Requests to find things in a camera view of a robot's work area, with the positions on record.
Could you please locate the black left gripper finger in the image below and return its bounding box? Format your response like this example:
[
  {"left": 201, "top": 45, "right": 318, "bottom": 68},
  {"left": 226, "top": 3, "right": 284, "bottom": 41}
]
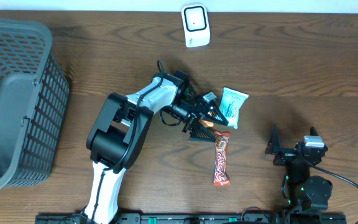
[
  {"left": 189, "top": 121, "right": 216, "bottom": 142},
  {"left": 203, "top": 104, "right": 229, "bottom": 126}
]

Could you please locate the orange tissue pack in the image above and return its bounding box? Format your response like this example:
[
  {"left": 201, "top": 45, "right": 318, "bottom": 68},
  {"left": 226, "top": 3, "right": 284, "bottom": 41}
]
[{"left": 199, "top": 119, "right": 214, "bottom": 128}]

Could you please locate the teal wet wipes pack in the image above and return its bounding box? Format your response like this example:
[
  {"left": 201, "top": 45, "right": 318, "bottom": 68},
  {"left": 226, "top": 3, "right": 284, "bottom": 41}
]
[{"left": 219, "top": 87, "right": 249, "bottom": 129}]

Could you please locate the orange candy bar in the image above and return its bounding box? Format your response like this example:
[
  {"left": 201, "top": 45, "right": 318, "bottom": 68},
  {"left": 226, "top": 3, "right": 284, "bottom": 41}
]
[{"left": 213, "top": 130, "right": 230, "bottom": 187}]

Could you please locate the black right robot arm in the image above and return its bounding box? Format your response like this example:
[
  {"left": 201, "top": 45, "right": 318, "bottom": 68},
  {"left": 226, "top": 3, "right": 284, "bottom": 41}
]
[{"left": 265, "top": 126, "right": 333, "bottom": 223}]

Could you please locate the white barcode scanner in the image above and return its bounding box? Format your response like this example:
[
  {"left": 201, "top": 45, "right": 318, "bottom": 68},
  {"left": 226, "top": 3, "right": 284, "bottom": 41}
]
[{"left": 181, "top": 4, "right": 211, "bottom": 48}]

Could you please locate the dark grey plastic basket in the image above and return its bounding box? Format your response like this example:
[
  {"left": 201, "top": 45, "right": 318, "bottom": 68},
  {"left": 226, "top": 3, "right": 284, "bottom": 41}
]
[{"left": 0, "top": 18, "right": 70, "bottom": 189}]

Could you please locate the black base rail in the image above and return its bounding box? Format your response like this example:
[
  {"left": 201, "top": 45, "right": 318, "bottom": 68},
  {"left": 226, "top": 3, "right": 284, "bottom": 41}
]
[{"left": 35, "top": 213, "right": 347, "bottom": 224}]

